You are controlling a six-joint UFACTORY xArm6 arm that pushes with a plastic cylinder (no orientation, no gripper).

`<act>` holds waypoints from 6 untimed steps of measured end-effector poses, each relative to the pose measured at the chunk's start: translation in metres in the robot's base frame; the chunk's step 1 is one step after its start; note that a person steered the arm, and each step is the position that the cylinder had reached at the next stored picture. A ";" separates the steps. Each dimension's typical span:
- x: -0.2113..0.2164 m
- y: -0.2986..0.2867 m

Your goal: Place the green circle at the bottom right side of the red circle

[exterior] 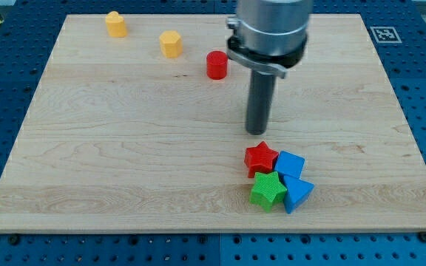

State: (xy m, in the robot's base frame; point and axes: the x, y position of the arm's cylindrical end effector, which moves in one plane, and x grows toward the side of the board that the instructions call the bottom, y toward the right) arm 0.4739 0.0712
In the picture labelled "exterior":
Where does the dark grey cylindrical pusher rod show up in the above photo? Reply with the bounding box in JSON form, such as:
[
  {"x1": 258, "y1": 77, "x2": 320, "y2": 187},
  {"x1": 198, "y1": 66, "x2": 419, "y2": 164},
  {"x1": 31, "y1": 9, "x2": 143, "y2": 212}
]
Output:
[{"x1": 246, "y1": 70, "x2": 276, "y2": 135}]

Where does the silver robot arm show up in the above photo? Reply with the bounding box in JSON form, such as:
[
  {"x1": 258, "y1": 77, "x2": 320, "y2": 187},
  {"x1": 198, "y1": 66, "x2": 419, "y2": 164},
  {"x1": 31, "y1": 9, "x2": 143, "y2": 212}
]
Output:
[{"x1": 226, "y1": 0, "x2": 313, "y2": 135}]

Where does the red cylinder block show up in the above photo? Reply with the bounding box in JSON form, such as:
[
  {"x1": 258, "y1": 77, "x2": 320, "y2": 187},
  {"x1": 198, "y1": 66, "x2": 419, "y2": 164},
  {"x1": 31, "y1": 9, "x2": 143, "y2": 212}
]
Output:
[{"x1": 206, "y1": 50, "x2": 229, "y2": 80}]

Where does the red star block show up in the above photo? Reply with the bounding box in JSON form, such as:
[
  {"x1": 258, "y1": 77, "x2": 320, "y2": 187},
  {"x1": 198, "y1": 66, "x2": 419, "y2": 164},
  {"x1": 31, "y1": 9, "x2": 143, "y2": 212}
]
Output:
[{"x1": 244, "y1": 141, "x2": 279, "y2": 178}]

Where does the blue cube block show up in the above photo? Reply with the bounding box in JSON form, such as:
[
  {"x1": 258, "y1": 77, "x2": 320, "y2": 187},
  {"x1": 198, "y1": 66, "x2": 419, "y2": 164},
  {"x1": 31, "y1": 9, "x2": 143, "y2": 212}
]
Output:
[{"x1": 274, "y1": 151, "x2": 305, "y2": 179}]

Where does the yellow hexagon block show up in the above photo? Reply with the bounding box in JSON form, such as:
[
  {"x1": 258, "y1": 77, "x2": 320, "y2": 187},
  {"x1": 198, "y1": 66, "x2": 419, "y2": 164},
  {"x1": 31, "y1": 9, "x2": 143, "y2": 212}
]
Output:
[{"x1": 159, "y1": 30, "x2": 183, "y2": 58}]

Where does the green star block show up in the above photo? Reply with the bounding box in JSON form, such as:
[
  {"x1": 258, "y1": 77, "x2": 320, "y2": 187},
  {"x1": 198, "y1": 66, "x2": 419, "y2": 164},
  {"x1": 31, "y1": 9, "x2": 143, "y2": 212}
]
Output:
[{"x1": 249, "y1": 171, "x2": 288, "y2": 213}]

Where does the blue triangle block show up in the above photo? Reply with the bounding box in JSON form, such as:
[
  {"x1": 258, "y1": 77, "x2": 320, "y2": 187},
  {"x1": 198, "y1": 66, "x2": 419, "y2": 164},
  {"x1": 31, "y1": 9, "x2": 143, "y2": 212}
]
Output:
[{"x1": 283, "y1": 176, "x2": 314, "y2": 214}]

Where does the light wooden board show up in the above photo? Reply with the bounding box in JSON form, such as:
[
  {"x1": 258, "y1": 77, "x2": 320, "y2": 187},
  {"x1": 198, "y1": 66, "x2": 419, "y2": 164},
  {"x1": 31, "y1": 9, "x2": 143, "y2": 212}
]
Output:
[{"x1": 0, "y1": 14, "x2": 426, "y2": 234}]

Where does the white fiducial marker tag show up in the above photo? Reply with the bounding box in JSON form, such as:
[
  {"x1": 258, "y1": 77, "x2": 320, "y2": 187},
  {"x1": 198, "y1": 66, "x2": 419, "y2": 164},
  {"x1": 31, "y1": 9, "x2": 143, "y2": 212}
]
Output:
[{"x1": 370, "y1": 26, "x2": 402, "y2": 44}]

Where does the yellow heart block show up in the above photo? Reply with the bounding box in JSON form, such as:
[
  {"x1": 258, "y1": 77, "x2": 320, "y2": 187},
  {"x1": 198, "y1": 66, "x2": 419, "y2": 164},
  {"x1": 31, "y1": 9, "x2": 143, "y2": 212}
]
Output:
[{"x1": 105, "y1": 11, "x2": 127, "y2": 38}]

